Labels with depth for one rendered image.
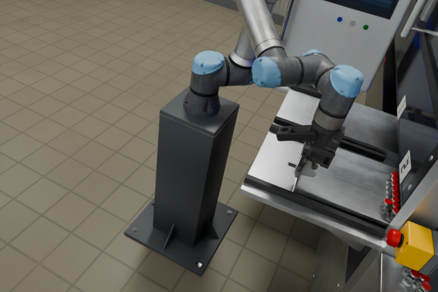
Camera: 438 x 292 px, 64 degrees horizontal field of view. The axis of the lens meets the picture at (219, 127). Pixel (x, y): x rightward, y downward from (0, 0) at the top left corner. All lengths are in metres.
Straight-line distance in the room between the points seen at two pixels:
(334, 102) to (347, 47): 0.95
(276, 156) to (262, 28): 0.43
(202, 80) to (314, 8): 0.71
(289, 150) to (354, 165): 0.22
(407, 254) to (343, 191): 0.30
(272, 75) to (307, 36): 0.99
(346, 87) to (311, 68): 0.11
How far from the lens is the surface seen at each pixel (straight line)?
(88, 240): 1.96
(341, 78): 0.85
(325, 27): 1.79
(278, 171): 1.10
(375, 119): 1.54
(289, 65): 0.87
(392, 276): 1.02
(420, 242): 0.90
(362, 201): 1.13
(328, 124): 0.91
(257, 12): 0.96
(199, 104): 1.37
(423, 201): 0.92
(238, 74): 1.35
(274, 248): 2.02
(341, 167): 1.21
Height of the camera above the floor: 1.62
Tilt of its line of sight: 38 degrees down
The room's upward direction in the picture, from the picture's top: 11 degrees clockwise
